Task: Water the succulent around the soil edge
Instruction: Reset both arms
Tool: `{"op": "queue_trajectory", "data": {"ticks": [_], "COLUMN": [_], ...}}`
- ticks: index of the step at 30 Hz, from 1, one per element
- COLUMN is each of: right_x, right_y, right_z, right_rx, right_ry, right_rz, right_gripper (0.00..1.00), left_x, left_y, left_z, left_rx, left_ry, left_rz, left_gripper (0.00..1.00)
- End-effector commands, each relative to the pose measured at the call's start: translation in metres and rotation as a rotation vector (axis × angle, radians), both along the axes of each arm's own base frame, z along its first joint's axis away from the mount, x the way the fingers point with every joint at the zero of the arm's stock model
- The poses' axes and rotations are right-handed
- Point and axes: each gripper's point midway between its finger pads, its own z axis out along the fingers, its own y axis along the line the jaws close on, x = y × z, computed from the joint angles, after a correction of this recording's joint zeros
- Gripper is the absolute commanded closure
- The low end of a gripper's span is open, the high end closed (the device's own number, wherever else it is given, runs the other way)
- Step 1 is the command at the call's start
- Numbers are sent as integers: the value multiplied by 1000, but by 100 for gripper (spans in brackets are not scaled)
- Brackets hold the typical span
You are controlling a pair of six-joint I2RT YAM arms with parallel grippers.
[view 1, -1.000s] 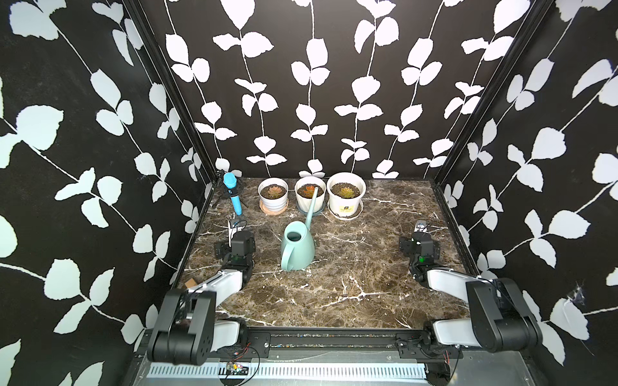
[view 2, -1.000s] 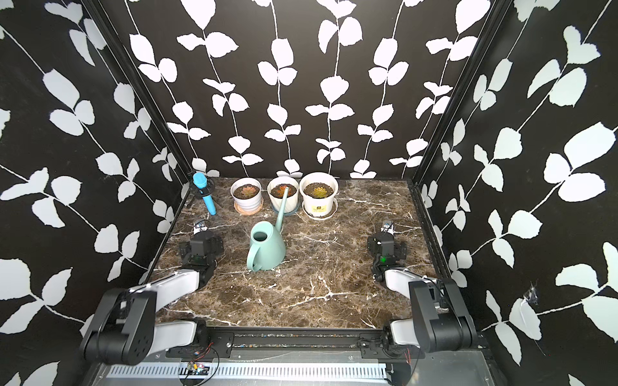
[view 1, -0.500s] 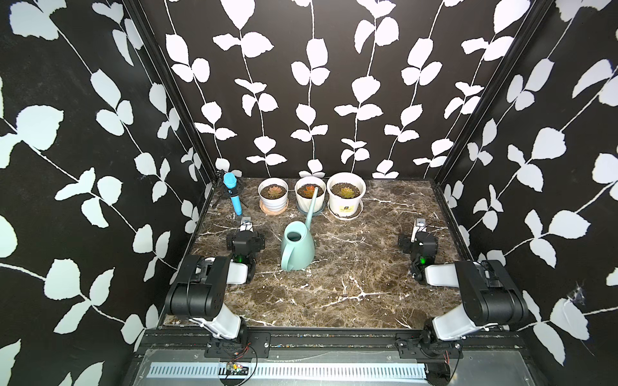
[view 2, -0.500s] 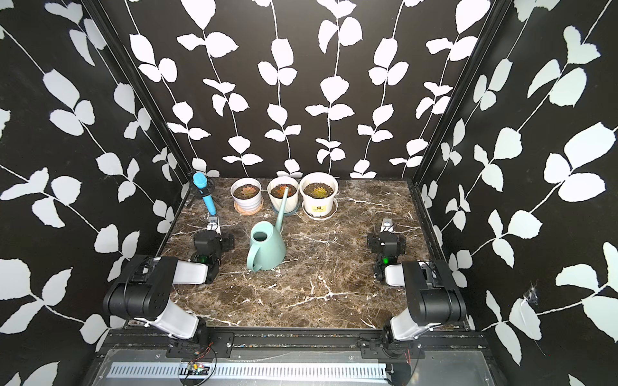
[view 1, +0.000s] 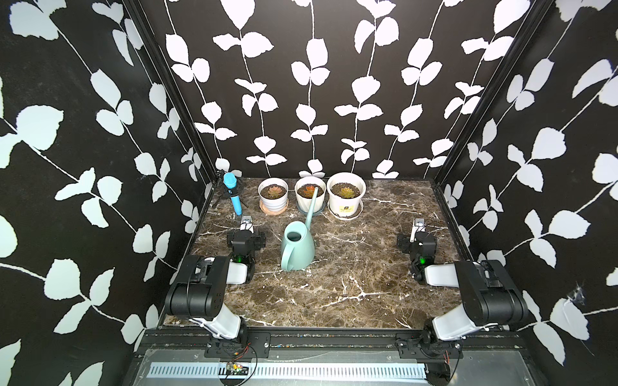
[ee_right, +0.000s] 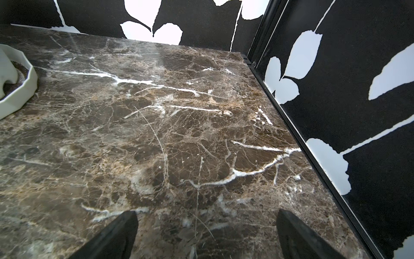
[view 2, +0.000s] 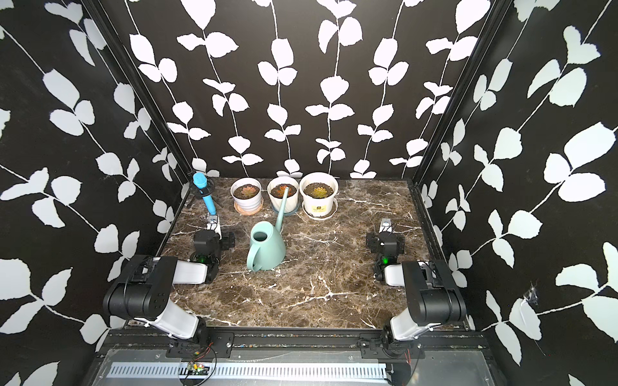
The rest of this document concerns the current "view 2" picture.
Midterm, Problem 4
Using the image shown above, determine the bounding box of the pink-green succulent left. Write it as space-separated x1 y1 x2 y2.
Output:
233 184 260 199

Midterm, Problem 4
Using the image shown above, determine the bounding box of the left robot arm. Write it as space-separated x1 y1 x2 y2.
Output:
103 229 235 345

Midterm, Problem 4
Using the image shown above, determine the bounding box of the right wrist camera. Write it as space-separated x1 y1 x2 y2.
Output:
379 218 394 234

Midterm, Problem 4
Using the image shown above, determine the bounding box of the white ribbed pot left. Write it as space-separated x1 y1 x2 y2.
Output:
230 177 263 215

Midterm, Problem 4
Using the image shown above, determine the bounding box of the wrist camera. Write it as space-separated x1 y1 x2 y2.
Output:
379 218 394 234
205 215 221 237

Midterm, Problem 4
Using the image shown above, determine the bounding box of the white perforated strip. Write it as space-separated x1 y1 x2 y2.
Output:
105 362 389 382

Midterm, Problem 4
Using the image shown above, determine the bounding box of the peach saucer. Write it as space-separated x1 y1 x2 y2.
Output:
234 200 263 216

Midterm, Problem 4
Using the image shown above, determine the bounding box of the white fluted pot middle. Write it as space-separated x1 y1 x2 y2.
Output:
267 176 299 213

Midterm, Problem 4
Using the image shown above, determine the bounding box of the blue-grey saucer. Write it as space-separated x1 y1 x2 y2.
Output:
271 206 299 216

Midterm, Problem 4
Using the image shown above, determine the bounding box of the white saucer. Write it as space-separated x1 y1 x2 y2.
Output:
305 211 336 220

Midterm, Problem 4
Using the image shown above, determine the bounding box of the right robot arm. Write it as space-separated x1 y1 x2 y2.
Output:
365 231 468 342

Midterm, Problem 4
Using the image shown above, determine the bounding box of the black front rail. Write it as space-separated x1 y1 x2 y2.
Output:
104 326 489 360

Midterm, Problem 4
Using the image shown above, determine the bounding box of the mint green watering can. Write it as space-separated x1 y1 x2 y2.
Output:
246 206 286 272

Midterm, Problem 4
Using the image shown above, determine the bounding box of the blue handheld device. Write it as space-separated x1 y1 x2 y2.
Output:
192 171 217 216

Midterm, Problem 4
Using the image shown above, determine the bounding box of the orange succulent middle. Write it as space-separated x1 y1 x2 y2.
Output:
270 183 297 199

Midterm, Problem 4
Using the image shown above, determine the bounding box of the black mini tripod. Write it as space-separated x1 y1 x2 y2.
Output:
185 179 220 208

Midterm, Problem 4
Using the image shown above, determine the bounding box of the white round pot right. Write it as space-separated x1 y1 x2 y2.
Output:
299 172 339 216

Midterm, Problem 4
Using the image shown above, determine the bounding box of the small circuit board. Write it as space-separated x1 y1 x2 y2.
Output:
186 363 210 377

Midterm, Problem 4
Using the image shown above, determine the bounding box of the yellow-green succulent right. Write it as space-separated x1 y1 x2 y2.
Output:
304 182 334 199

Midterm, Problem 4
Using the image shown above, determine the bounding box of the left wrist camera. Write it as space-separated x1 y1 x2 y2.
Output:
205 215 221 237

